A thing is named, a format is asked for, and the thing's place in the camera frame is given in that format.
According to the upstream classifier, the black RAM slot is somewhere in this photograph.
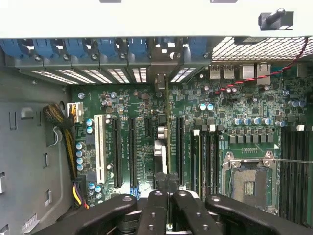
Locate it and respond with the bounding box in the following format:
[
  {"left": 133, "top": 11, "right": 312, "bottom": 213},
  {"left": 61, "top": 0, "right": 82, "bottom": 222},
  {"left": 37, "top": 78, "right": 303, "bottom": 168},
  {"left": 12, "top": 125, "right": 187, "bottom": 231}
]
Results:
[
  {"left": 304, "top": 127, "right": 313, "bottom": 225},
  {"left": 295, "top": 124, "right": 306, "bottom": 222},
  {"left": 201, "top": 125, "right": 209, "bottom": 194},
  {"left": 208, "top": 124, "right": 216, "bottom": 194},
  {"left": 280, "top": 127, "right": 290, "bottom": 217},
  {"left": 288, "top": 127, "right": 297, "bottom": 220},
  {"left": 214, "top": 125, "right": 224, "bottom": 194}
]

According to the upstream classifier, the CPU socket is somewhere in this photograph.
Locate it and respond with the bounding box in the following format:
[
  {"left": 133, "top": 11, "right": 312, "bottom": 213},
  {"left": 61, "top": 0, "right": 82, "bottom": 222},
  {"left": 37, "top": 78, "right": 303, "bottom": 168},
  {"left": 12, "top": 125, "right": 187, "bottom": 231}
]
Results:
[{"left": 221, "top": 150, "right": 281, "bottom": 216}]

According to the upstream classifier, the long black expansion slot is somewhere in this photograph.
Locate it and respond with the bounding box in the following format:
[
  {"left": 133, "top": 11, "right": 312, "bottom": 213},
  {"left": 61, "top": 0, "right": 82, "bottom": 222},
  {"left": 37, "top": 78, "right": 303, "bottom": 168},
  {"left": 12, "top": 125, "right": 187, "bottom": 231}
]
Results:
[
  {"left": 175, "top": 117, "right": 185, "bottom": 187},
  {"left": 112, "top": 117, "right": 122, "bottom": 188},
  {"left": 128, "top": 117, "right": 138, "bottom": 188}
]

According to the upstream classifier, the white expansion slot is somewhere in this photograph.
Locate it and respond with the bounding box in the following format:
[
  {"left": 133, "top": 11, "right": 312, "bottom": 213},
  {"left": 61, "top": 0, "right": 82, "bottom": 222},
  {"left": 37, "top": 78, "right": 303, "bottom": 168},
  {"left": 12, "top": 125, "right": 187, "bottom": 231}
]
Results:
[{"left": 94, "top": 114, "right": 106, "bottom": 184}]

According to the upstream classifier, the short black expansion slot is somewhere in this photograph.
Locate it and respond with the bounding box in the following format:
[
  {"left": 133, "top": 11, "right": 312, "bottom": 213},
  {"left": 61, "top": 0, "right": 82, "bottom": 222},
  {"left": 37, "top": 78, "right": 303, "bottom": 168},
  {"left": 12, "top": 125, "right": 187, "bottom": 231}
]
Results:
[{"left": 144, "top": 117, "right": 154, "bottom": 138}]

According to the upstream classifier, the thin metal locking lever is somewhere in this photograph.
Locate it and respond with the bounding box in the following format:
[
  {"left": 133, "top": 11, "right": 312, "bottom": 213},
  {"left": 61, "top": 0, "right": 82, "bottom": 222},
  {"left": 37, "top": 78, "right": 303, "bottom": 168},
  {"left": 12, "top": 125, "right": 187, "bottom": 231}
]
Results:
[{"left": 229, "top": 158, "right": 313, "bottom": 165}]

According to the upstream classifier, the green motherboard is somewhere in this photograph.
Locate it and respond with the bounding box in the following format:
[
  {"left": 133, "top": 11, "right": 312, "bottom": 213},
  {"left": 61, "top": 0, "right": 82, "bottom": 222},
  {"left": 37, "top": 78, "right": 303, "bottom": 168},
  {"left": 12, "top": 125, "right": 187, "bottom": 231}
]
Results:
[{"left": 70, "top": 61, "right": 313, "bottom": 228}]

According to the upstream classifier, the white power connector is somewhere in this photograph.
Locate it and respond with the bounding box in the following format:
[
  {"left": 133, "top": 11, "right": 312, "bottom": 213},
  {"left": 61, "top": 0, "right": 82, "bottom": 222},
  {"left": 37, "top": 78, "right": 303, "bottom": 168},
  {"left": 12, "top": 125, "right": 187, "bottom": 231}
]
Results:
[{"left": 67, "top": 102, "right": 84, "bottom": 123}]

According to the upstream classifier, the grey power supply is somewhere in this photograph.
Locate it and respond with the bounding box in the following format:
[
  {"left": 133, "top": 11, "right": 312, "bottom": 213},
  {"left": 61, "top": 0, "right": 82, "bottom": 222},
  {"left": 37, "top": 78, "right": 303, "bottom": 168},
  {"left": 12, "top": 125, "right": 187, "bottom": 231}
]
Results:
[{"left": 0, "top": 66, "right": 74, "bottom": 235}]

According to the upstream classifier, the vented metal slot cover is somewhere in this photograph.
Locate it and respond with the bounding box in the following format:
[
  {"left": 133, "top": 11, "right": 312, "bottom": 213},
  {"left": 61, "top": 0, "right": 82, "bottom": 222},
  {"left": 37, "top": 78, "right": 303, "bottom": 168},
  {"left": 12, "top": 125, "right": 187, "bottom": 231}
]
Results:
[
  {"left": 55, "top": 69, "right": 96, "bottom": 85},
  {"left": 106, "top": 68, "right": 130, "bottom": 84},
  {"left": 170, "top": 67, "right": 197, "bottom": 84},
  {"left": 131, "top": 67, "right": 148, "bottom": 84},
  {"left": 82, "top": 68, "right": 113, "bottom": 85},
  {"left": 29, "top": 69, "right": 79, "bottom": 85}
]

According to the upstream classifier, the silver USB port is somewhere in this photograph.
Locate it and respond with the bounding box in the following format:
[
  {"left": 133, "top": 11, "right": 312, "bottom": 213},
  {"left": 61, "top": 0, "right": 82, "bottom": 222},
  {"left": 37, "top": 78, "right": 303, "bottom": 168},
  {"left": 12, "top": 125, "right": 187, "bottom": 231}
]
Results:
[
  {"left": 223, "top": 63, "right": 236, "bottom": 79},
  {"left": 209, "top": 63, "right": 222, "bottom": 80}
]

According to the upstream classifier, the silver port housing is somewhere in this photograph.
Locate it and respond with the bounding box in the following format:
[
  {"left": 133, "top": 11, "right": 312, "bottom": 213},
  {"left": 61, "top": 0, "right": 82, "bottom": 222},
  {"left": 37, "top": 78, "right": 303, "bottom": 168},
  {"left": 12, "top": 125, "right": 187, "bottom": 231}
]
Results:
[{"left": 242, "top": 63, "right": 255, "bottom": 80}]

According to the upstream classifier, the silver ethernet port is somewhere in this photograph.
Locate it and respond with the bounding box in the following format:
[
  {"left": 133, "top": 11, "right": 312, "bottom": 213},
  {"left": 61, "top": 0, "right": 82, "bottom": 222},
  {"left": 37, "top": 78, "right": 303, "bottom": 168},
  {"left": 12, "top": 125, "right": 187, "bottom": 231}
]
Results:
[{"left": 255, "top": 62, "right": 271, "bottom": 85}]

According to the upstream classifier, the blue card retainer clip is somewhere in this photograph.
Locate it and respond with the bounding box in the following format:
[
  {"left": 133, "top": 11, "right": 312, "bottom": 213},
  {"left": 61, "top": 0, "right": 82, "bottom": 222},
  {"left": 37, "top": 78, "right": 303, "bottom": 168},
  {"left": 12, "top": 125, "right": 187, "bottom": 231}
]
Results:
[
  {"left": 0, "top": 39, "right": 31, "bottom": 59},
  {"left": 188, "top": 38, "right": 208, "bottom": 58},
  {"left": 97, "top": 38, "right": 120, "bottom": 58},
  {"left": 33, "top": 38, "right": 58, "bottom": 59},
  {"left": 128, "top": 38, "right": 150, "bottom": 58},
  {"left": 65, "top": 38, "right": 90, "bottom": 59}
]

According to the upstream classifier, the black PC case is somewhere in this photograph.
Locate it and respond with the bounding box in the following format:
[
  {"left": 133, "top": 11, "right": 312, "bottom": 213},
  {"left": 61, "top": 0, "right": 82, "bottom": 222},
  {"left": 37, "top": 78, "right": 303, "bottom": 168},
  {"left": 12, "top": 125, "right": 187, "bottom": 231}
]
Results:
[{"left": 0, "top": 0, "right": 313, "bottom": 235}]

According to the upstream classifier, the black plastic knob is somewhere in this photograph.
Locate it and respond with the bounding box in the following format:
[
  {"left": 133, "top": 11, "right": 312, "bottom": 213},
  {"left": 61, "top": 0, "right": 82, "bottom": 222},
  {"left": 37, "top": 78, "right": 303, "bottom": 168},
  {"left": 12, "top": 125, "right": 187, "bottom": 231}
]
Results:
[{"left": 258, "top": 8, "right": 294, "bottom": 32}]

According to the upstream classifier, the braided power wire bundle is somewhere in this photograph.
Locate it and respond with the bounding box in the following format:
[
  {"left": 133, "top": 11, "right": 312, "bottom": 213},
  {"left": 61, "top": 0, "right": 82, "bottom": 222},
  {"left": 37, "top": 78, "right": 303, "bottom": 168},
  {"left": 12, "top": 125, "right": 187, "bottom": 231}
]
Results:
[{"left": 43, "top": 102, "right": 90, "bottom": 209}]

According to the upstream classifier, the red black twisted wire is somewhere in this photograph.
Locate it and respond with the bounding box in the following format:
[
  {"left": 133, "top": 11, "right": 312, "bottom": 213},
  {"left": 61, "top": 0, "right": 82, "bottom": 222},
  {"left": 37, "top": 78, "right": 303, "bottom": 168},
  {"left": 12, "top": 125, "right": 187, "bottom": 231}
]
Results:
[{"left": 214, "top": 36, "right": 311, "bottom": 95}]

